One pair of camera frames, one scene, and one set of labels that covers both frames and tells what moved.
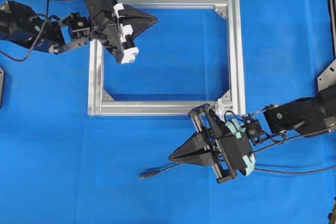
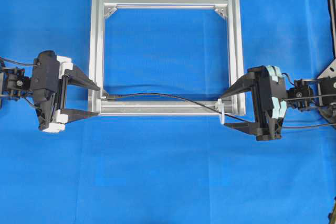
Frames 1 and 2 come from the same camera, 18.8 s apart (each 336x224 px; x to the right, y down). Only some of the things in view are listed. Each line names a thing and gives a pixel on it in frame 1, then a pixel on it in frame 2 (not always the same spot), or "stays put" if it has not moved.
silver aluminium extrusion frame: [153, 1] stays put
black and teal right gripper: [234, 153] to [269, 102]
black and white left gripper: [104, 11] to [48, 74]
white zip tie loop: [221, 105] stays put
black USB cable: [148, 174] to [212, 107]
